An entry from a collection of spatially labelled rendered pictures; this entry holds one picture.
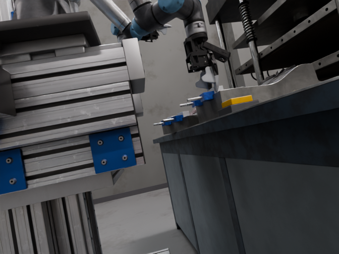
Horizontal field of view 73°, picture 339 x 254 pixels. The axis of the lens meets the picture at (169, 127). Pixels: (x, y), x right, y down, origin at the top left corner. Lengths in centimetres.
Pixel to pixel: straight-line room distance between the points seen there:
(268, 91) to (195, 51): 29
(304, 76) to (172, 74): 334
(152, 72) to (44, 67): 363
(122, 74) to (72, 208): 44
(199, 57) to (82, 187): 55
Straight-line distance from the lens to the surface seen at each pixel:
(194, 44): 87
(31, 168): 57
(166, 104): 400
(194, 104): 92
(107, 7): 127
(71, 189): 64
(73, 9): 135
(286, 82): 91
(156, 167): 394
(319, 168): 47
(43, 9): 59
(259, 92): 84
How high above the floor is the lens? 77
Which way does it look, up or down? 3 degrees up
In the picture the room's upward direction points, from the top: 12 degrees counter-clockwise
